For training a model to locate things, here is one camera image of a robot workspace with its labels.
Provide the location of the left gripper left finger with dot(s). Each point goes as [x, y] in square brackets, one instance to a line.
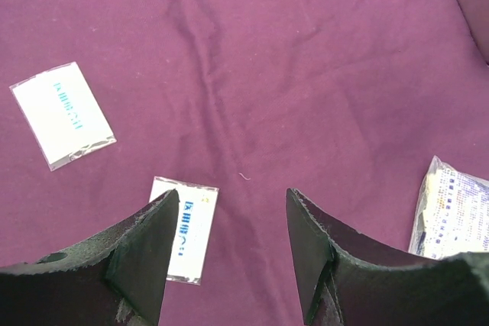
[115, 277]

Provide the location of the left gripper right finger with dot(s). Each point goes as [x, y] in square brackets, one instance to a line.
[344, 277]

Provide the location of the white sachet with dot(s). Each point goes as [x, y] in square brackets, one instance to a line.
[196, 213]
[63, 114]

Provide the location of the clear bag printed pack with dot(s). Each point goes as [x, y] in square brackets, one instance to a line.
[451, 213]

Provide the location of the purple cloth mat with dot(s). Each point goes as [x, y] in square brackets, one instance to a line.
[346, 100]

